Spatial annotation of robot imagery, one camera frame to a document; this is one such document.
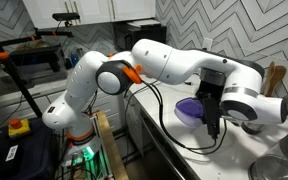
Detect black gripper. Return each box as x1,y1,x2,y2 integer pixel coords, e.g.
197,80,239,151
197,91,209,125

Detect purple bowl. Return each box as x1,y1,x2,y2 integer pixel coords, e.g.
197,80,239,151
175,97,206,119

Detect steel utensil crock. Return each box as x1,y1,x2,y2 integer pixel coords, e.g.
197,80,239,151
240,121,265,135

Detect wooden spoon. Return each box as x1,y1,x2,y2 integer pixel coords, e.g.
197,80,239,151
268,65,288,98
263,60,276,96

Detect white counter cabinet front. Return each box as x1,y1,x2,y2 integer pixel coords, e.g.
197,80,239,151
121,83,145,158

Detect black microwave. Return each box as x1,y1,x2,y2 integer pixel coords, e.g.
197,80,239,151
112,20,168,54

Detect grey papers stack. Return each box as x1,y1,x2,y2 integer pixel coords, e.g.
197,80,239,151
126,18,162,29

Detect wooden board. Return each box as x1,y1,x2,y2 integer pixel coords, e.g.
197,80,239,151
94,110,129,180

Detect blue bottle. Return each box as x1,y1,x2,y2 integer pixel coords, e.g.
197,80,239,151
69,53,80,68

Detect white upper cabinets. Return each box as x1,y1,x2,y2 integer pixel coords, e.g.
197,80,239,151
22,0,157,30

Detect black equipment case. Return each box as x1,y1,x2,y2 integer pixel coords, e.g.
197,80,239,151
0,116,61,180

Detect black tripod with orange clamp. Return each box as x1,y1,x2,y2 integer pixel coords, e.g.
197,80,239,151
0,18,75,118

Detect yellow emergency stop box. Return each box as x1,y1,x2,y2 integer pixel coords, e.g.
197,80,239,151
7,117,31,139

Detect white drawer cabinets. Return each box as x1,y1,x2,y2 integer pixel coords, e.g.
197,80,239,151
0,79,125,134

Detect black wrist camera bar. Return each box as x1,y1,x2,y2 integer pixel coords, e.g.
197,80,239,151
202,96,222,140

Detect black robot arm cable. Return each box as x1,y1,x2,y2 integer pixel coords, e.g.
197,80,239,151
123,79,228,156

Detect white wall outlet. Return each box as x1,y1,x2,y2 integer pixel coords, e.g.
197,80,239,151
202,37,214,52

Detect orange cable clip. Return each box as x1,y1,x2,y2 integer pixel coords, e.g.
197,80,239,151
122,64,143,85

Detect metal robot mounting frame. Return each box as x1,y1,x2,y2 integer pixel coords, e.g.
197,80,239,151
58,143,113,180

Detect black stereo camera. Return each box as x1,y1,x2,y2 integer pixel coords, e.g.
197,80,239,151
51,12,81,28

